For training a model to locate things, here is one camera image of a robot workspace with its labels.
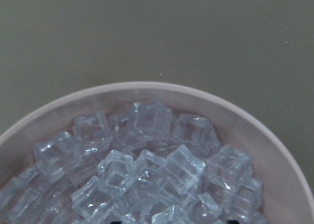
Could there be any clear ice cubes pile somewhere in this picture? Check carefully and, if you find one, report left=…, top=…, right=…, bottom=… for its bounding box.
left=0, top=100, right=268, bottom=224

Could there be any pink bowl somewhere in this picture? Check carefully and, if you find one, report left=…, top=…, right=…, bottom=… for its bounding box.
left=0, top=82, right=314, bottom=224

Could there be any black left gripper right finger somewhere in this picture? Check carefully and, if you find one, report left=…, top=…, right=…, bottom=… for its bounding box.
left=226, top=220, right=238, bottom=224

